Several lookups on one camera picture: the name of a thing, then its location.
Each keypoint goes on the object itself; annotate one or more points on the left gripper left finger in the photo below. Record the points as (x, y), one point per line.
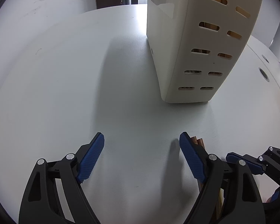
(41, 203)

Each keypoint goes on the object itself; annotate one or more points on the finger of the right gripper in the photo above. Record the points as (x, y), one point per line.
(275, 195)
(255, 166)

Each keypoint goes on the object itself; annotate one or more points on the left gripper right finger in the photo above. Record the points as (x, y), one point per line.
(242, 202)

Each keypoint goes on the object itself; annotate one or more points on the tan chopstick on table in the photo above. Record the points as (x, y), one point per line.
(219, 204)

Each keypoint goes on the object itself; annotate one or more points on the brown chopstick on table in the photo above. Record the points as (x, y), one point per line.
(197, 142)

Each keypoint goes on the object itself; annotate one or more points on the cream plastic utensil holder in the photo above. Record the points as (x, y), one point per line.
(196, 43)

